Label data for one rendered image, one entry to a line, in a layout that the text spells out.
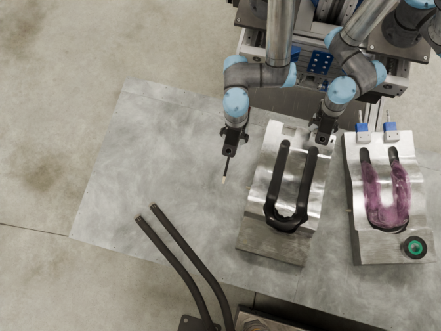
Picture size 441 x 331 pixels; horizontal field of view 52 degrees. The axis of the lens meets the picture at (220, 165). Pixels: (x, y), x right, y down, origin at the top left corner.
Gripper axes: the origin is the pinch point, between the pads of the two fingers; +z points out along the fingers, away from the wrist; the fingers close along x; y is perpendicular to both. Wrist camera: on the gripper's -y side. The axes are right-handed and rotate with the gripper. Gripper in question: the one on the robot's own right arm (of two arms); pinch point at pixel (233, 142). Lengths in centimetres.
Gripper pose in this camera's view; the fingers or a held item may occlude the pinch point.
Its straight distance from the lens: 166.4
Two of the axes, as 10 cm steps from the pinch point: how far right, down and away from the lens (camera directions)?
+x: -9.6, -2.6, 1.0
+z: 0.3, 2.6, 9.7
